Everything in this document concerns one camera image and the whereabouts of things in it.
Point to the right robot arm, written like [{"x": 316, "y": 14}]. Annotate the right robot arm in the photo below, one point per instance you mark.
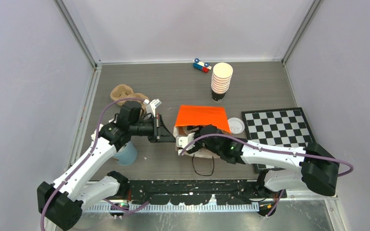
[{"x": 311, "y": 167}]

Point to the orange paper bag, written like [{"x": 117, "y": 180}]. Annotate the orange paper bag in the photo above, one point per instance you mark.
[{"x": 189, "y": 118}]

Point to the red blue toy car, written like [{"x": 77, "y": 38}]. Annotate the red blue toy car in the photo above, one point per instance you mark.
[{"x": 204, "y": 67}]

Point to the stack of white paper cups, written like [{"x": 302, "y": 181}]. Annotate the stack of white paper cups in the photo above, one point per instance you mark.
[{"x": 220, "y": 80}]

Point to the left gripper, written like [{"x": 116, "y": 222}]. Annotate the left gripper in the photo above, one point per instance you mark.
[{"x": 161, "y": 133}]

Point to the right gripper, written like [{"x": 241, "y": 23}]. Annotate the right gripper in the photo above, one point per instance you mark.
[{"x": 197, "y": 146}]

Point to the black white checkerboard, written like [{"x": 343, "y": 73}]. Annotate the black white checkerboard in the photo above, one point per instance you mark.
[{"x": 286, "y": 127}]

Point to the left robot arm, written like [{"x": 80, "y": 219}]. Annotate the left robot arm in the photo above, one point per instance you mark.
[{"x": 63, "y": 201}]

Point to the blue plastic cup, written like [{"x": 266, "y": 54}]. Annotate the blue plastic cup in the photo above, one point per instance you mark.
[{"x": 126, "y": 155}]

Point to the cardboard cup carrier tray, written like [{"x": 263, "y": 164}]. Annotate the cardboard cup carrier tray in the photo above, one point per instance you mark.
[{"x": 123, "y": 91}]

